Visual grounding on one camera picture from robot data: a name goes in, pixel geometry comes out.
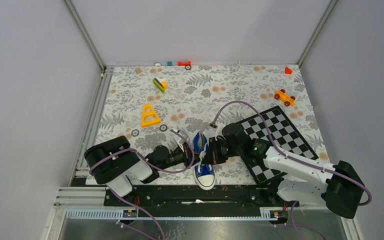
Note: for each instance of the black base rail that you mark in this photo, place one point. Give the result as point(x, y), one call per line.
point(190, 201)

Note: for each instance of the yellow plastic triangle toy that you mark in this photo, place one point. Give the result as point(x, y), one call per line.
point(149, 116)

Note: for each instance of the stacked toy bricks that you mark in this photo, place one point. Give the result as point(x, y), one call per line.
point(161, 84)

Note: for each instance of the red block at wall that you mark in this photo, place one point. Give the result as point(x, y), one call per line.
point(180, 63)

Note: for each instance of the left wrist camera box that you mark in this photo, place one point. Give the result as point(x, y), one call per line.
point(183, 145)

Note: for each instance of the floral patterned mat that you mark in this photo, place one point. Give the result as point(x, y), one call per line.
point(194, 98)

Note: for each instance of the orange toy car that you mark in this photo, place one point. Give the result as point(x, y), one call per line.
point(288, 100)

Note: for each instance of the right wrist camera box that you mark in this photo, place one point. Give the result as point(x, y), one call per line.
point(216, 131)

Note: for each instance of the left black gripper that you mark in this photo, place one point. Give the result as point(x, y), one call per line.
point(186, 155)

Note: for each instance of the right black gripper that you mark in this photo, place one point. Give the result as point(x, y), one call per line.
point(212, 156)

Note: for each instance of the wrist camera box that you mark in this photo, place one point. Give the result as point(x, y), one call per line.
point(216, 131)
point(183, 145)

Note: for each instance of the red triangular block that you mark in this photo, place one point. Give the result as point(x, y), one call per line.
point(288, 71)

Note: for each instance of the white shoelace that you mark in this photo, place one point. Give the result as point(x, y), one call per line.
point(202, 169)

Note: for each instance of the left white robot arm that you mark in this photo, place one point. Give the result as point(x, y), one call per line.
point(111, 162)

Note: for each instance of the black white chessboard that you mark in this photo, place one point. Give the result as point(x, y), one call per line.
point(285, 136)

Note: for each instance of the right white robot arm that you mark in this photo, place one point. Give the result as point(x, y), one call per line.
point(288, 176)

